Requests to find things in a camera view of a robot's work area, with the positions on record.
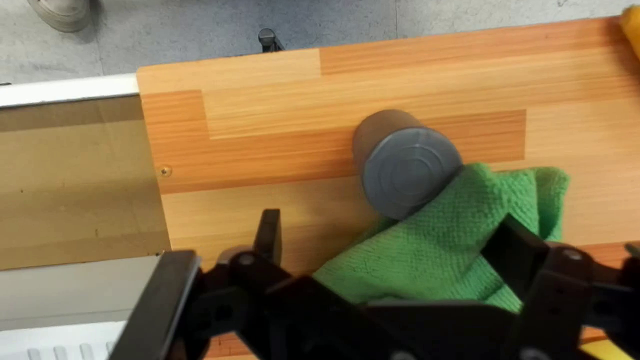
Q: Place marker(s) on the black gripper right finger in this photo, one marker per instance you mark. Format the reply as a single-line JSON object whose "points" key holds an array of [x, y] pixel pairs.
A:
{"points": [[541, 272]]}

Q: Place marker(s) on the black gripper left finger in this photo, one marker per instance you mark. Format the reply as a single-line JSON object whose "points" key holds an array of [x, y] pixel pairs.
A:
{"points": [[258, 268]]}

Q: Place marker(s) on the green towel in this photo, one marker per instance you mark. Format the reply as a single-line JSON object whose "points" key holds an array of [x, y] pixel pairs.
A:
{"points": [[437, 253]]}

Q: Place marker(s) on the white toy sink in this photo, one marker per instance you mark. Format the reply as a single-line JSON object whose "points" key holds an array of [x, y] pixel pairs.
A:
{"points": [[81, 216]]}

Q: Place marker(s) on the wooden counter cabinet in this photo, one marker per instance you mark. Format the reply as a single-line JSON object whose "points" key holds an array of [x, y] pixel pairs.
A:
{"points": [[235, 136]]}

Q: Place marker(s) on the grey cylinder can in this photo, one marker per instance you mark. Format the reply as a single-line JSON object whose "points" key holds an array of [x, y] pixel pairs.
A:
{"points": [[403, 164]]}

